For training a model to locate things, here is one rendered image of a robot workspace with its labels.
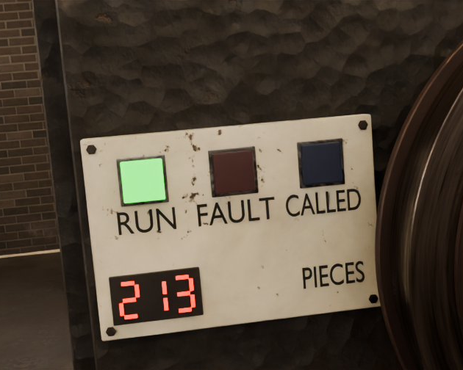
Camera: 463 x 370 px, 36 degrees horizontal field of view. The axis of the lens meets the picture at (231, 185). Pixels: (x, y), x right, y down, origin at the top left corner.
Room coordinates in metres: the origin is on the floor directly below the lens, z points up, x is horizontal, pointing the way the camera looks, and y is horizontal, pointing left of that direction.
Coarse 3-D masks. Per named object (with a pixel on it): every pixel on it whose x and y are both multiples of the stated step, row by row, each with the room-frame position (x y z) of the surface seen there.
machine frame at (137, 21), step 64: (64, 0) 0.63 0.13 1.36; (128, 0) 0.64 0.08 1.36; (192, 0) 0.64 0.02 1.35; (256, 0) 0.65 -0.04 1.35; (320, 0) 0.66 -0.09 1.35; (384, 0) 0.67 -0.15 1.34; (448, 0) 0.68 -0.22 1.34; (64, 64) 0.63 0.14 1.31; (128, 64) 0.64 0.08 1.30; (192, 64) 0.64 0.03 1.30; (256, 64) 0.65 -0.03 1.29; (320, 64) 0.66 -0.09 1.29; (384, 64) 0.67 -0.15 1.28; (64, 128) 0.71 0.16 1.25; (128, 128) 0.64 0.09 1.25; (192, 128) 0.64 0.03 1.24; (384, 128) 0.67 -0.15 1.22; (64, 192) 0.71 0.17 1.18; (64, 256) 0.71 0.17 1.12; (320, 320) 0.66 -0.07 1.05
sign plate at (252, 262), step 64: (256, 128) 0.63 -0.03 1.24; (320, 128) 0.64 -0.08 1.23; (192, 192) 0.62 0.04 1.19; (256, 192) 0.63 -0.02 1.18; (320, 192) 0.64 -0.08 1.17; (128, 256) 0.61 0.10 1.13; (192, 256) 0.62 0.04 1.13; (256, 256) 0.63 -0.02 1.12; (320, 256) 0.64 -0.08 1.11; (128, 320) 0.61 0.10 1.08; (192, 320) 0.62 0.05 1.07; (256, 320) 0.63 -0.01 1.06
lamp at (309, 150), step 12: (312, 144) 0.63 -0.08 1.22; (324, 144) 0.63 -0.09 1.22; (336, 144) 0.64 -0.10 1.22; (312, 156) 0.63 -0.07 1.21; (324, 156) 0.63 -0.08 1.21; (336, 156) 0.64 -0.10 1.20; (312, 168) 0.63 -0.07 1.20; (324, 168) 0.63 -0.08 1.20; (336, 168) 0.64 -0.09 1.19; (312, 180) 0.63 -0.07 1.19; (324, 180) 0.63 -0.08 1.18; (336, 180) 0.64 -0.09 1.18
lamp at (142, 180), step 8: (144, 160) 0.61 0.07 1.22; (152, 160) 0.61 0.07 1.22; (160, 160) 0.61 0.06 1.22; (128, 168) 0.61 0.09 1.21; (136, 168) 0.61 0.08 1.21; (144, 168) 0.61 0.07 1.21; (152, 168) 0.61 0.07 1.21; (160, 168) 0.61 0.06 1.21; (128, 176) 0.61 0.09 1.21; (136, 176) 0.61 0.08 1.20; (144, 176) 0.61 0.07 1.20; (152, 176) 0.61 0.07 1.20; (160, 176) 0.61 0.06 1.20; (128, 184) 0.61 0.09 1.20; (136, 184) 0.61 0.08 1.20; (144, 184) 0.61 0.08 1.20; (152, 184) 0.61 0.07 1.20; (160, 184) 0.61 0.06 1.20; (128, 192) 0.61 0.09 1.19; (136, 192) 0.61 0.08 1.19; (144, 192) 0.61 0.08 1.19; (152, 192) 0.61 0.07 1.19; (160, 192) 0.61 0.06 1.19; (128, 200) 0.61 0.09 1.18; (136, 200) 0.61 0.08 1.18; (144, 200) 0.61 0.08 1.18
